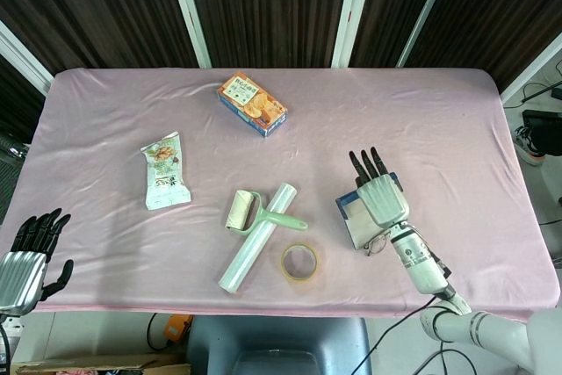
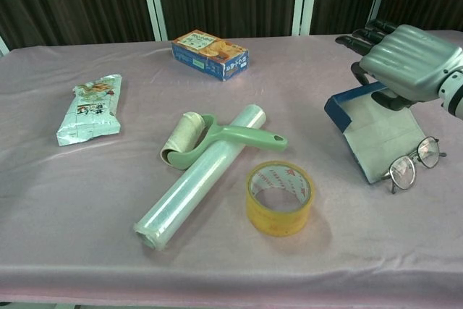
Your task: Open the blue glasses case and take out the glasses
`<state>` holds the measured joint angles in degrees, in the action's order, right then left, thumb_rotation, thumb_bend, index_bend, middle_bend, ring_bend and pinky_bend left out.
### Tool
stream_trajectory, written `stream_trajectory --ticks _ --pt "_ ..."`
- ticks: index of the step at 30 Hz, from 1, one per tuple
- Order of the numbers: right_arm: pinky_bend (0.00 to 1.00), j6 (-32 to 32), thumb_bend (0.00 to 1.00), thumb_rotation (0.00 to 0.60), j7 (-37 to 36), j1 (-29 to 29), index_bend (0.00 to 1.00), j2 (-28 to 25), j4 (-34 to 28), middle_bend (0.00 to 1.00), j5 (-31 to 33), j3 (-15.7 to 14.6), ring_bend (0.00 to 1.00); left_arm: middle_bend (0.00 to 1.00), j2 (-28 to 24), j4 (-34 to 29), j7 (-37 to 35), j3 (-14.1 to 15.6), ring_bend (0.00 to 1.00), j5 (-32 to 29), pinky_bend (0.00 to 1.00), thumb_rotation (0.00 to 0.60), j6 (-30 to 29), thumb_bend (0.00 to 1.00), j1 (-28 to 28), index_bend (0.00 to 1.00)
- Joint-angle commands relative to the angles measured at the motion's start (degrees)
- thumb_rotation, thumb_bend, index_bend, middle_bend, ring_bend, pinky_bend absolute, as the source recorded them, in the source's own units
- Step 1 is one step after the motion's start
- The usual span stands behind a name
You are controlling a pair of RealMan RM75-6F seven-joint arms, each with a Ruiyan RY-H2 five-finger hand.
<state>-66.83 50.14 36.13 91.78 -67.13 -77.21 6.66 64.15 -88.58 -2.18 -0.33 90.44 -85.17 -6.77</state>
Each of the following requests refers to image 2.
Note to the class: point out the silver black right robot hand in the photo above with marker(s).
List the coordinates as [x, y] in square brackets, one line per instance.
[408, 59]

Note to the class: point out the blue glasses case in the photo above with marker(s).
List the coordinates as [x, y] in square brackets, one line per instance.
[380, 131]

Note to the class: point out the metal frame eyeglasses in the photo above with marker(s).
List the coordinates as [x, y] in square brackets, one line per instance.
[401, 171]

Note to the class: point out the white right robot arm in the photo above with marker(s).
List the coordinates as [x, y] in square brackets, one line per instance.
[454, 95]

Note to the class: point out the orange and blue snack box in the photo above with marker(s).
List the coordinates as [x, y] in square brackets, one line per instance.
[202, 52]

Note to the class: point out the green lint roller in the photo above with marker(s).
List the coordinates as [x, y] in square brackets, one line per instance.
[246, 135]

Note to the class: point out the pink tablecloth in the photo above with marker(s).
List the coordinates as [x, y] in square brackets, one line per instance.
[361, 233]

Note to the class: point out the yellow packing tape roll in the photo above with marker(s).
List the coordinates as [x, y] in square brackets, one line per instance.
[275, 222]

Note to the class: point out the clear plastic wrap roll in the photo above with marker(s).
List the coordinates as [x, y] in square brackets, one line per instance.
[181, 193]

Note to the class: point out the white green snack bag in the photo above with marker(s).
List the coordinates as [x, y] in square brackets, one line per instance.
[90, 113]

